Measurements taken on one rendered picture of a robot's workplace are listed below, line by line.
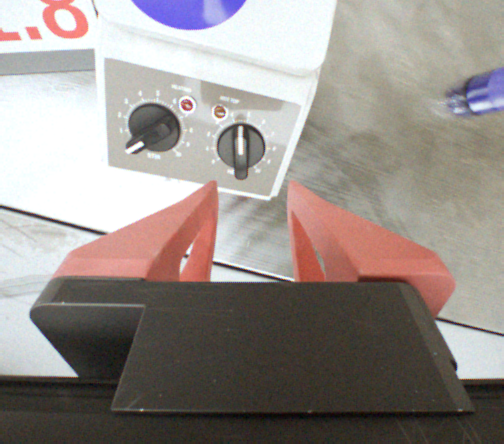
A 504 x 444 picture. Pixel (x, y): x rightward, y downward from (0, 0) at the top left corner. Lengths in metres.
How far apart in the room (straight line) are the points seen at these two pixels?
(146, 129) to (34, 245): 0.15
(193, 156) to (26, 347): 0.22
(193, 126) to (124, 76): 0.05
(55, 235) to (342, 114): 0.26
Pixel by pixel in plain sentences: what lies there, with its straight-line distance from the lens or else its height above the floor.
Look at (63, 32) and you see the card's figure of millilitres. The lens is 0.27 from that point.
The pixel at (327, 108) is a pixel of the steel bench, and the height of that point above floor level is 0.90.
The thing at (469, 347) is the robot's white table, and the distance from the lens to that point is 0.41.
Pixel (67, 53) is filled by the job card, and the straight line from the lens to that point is 0.27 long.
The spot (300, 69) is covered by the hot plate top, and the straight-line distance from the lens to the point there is 0.17.
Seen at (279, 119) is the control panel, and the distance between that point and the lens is 0.19.
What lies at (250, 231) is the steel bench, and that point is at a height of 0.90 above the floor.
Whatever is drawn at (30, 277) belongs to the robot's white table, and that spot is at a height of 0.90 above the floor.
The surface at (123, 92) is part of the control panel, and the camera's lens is 0.19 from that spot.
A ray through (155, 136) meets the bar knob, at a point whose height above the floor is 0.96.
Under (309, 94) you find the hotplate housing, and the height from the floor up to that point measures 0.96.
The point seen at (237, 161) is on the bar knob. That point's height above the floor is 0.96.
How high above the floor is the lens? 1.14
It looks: 80 degrees down
